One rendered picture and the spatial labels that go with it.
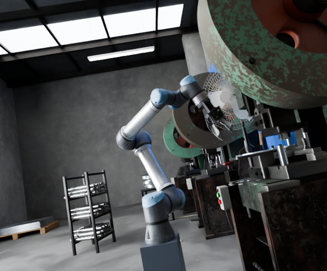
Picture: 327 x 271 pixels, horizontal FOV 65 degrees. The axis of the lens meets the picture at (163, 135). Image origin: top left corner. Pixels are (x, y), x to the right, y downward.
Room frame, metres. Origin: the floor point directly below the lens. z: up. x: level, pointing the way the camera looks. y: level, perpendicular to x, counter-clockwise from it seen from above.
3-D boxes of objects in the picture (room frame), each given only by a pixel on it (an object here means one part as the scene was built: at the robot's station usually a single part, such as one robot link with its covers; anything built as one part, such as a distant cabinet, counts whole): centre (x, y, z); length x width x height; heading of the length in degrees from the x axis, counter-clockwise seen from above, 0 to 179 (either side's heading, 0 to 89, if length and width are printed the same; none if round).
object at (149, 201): (1.34, 0.11, 0.62); 0.13 x 0.12 x 0.14; 140
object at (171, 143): (4.86, -0.70, 0.87); 1.53 x 0.99 x 1.74; 97
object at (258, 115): (1.35, -0.58, 1.04); 0.17 x 0.15 x 0.30; 94
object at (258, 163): (1.34, -0.45, 0.72); 0.25 x 0.14 x 0.14; 94
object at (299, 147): (1.35, -0.62, 0.76); 0.15 x 0.09 x 0.05; 4
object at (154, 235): (1.34, 0.11, 0.50); 0.15 x 0.15 x 0.10
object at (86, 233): (3.35, 1.11, 0.47); 0.46 x 0.43 x 0.95; 74
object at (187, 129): (3.10, -0.88, 0.87); 1.53 x 0.99 x 1.74; 92
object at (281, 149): (1.17, -0.51, 0.75); 0.03 x 0.03 x 0.10; 4
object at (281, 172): (1.35, -0.63, 0.67); 0.45 x 0.30 x 0.06; 4
